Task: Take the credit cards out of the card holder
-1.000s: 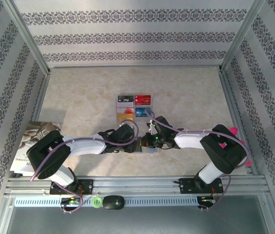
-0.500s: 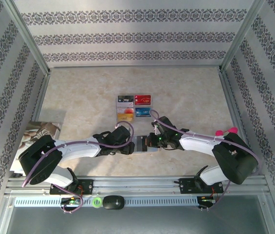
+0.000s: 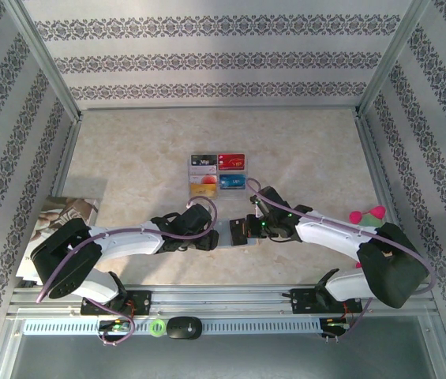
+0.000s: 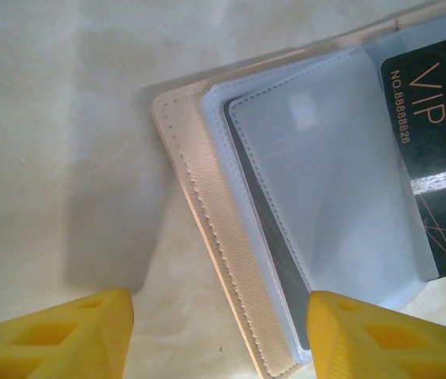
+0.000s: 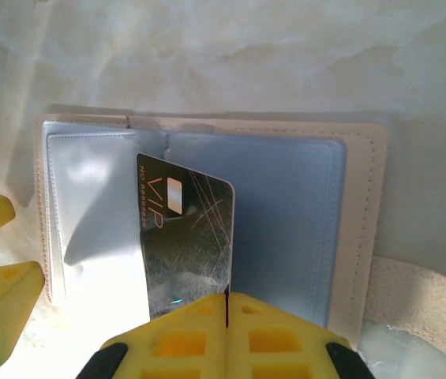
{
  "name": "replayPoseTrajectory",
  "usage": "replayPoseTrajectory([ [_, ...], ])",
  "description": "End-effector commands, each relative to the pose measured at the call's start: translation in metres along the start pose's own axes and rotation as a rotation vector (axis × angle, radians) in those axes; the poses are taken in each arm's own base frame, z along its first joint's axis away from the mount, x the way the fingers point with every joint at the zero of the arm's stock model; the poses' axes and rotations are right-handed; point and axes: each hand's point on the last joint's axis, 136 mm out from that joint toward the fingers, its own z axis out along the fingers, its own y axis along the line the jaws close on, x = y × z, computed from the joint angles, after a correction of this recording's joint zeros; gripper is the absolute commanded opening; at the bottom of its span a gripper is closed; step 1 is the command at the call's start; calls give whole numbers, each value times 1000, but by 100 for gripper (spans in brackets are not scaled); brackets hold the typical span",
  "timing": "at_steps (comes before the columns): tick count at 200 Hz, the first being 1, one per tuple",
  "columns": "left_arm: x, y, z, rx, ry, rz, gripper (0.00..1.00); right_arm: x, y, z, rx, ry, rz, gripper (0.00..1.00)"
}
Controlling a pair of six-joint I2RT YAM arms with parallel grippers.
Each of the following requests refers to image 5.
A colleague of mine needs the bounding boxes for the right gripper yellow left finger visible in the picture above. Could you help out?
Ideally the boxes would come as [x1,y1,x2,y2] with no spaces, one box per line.
[74,291,230,379]

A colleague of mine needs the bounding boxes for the black VIP card gold lines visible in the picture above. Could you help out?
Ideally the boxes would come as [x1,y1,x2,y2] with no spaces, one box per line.
[135,152,236,324]

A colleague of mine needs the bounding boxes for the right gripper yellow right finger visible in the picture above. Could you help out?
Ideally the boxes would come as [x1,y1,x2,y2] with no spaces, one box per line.
[226,291,378,379]

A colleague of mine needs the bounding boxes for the beige leather card holder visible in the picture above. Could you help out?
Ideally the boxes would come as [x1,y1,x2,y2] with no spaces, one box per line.
[32,112,446,376]

